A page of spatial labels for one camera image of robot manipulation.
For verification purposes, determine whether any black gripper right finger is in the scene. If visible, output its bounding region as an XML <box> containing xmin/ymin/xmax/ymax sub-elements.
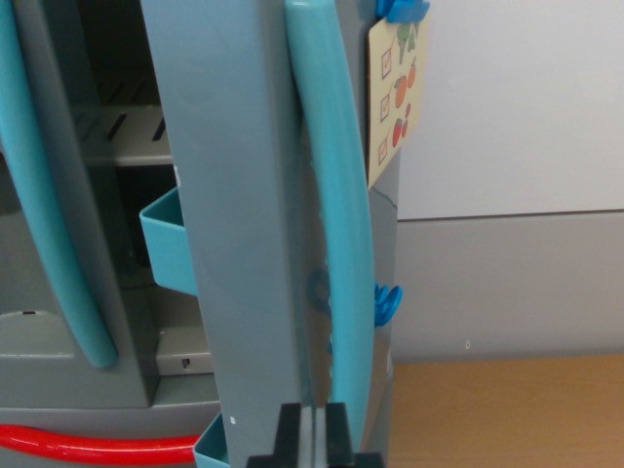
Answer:
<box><xmin>315</xmin><ymin>402</ymin><xmax>386</xmax><ymax>468</ymax></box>

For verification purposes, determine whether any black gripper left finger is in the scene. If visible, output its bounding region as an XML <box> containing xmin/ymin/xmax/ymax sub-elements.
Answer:
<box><xmin>247</xmin><ymin>403</ymin><xmax>317</xmax><ymax>468</ymax></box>

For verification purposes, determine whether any grey fridge door with card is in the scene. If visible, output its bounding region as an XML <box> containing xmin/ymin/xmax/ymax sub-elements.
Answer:
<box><xmin>139</xmin><ymin>0</ymin><xmax>404</xmax><ymax>468</ymax></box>

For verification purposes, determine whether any teal door bin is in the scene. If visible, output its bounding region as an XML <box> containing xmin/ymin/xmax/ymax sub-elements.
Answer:
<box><xmin>139</xmin><ymin>187</ymin><xmax>199</xmax><ymax>297</ymax></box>
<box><xmin>193</xmin><ymin>413</ymin><xmax>230</xmax><ymax>468</ymax></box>

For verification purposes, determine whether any grey fridge drawer front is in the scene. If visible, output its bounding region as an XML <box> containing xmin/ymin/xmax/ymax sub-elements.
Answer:
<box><xmin>0</xmin><ymin>398</ymin><xmax>223</xmax><ymax>468</ymax></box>

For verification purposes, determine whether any grey toy fridge body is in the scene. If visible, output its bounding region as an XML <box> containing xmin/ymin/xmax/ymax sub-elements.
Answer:
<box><xmin>72</xmin><ymin>0</ymin><xmax>221</xmax><ymax>410</ymax></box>

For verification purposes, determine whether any grey slotted fridge shelf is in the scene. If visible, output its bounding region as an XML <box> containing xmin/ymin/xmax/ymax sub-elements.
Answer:
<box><xmin>72</xmin><ymin>104</ymin><xmax>175</xmax><ymax>167</ymax></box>

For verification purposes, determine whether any cream shopping list card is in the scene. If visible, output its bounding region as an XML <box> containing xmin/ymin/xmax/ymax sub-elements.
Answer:
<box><xmin>366</xmin><ymin>9</ymin><xmax>431</xmax><ymax>191</ymax></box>

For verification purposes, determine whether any blue magnet clip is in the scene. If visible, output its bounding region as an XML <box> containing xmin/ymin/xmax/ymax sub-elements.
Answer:
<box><xmin>374</xmin><ymin>0</ymin><xmax>431</xmax><ymax>24</ymax></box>

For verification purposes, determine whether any blue ring-shaped magnet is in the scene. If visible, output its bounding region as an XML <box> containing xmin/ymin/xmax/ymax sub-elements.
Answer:
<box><xmin>372</xmin><ymin>282</ymin><xmax>405</xmax><ymax>328</ymax></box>

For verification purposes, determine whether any red drawer handle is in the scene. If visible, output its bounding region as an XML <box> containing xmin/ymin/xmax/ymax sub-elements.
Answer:
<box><xmin>0</xmin><ymin>423</ymin><xmax>202</xmax><ymax>467</ymax></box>

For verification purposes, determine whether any teal handle of carded door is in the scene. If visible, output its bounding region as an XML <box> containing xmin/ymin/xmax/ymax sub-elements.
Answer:
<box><xmin>284</xmin><ymin>0</ymin><xmax>375</xmax><ymax>452</ymax></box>

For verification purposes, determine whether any teal handle of dispenser door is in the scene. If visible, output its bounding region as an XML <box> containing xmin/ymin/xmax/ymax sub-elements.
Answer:
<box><xmin>0</xmin><ymin>0</ymin><xmax>120</xmax><ymax>369</ymax></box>

